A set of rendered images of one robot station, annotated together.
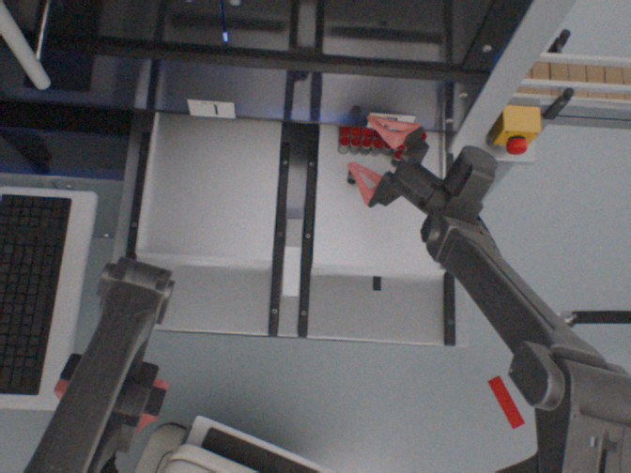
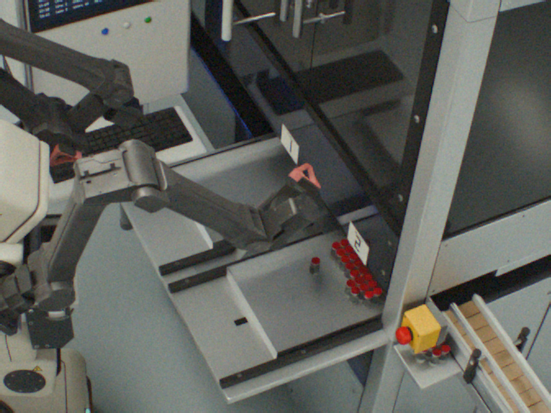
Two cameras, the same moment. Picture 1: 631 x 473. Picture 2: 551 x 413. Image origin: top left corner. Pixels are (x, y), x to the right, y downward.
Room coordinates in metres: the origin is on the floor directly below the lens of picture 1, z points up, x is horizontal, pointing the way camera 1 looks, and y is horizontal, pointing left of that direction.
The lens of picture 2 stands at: (-0.15, -1.49, 2.88)
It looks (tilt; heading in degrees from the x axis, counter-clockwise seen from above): 48 degrees down; 68
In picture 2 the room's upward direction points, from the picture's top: 5 degrees clockwise
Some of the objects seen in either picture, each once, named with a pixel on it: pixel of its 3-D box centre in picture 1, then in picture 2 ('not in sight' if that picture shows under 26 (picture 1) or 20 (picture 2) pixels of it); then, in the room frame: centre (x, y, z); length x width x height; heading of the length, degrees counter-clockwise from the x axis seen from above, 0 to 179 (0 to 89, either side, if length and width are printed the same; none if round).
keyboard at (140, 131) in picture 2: (19, 289); (115, 142); (0.21, 0.56, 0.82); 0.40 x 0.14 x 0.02; 8
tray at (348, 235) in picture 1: (380, 189); (317, 289); (0.54, -0.11, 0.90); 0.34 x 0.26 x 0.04; 8
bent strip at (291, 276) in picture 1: (292, 257); (223, 255); (0.36, 0.04, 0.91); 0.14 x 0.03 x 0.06; 8
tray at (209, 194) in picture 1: (213, 177); (253, 188); (0.50, 0.23, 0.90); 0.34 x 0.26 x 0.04; 8
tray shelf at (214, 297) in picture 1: (295, 220); (257, 253); (0.45, 0.05, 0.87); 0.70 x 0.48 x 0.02; 98
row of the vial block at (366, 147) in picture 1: (381, 147); (351, 275); (0.63, -0.10, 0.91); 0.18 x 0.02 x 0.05; 98
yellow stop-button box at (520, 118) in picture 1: (515, 123); (423, 328); (0.69, -0.34, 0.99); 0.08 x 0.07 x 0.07; 8
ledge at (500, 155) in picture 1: (502, 131); (432, 358); (0.74, -0.35, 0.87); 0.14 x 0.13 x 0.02; 8
